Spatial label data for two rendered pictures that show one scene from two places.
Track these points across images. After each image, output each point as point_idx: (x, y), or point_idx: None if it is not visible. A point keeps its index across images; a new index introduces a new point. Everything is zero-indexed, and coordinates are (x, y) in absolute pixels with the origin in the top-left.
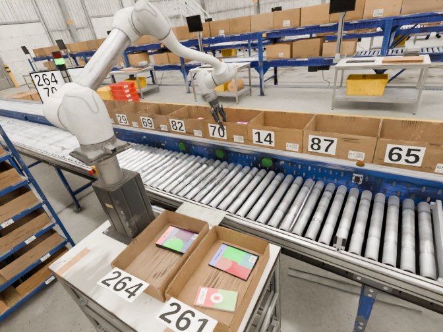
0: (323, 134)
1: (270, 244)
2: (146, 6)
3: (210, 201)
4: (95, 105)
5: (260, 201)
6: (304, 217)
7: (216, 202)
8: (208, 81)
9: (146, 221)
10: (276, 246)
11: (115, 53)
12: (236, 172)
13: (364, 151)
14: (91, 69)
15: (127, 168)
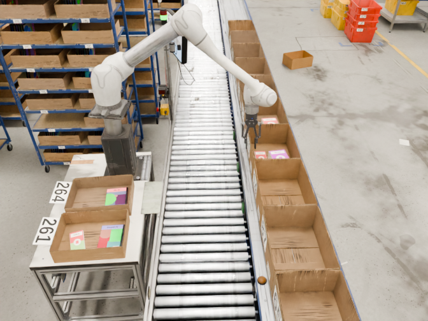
0: (265, 224)
1: (137, 253)
2: (179, 18)
3: (175, 196)
4: (103, 83)
5: (188, 228)
6: (182, 266)
7: (172, 200)
8: (248, 95)
9: (124, 172)
10: (137, 258)
11: (158, 42)
12: (227, 194)
13: (271, 274)
14: (135, 49)
15: (186, 123)
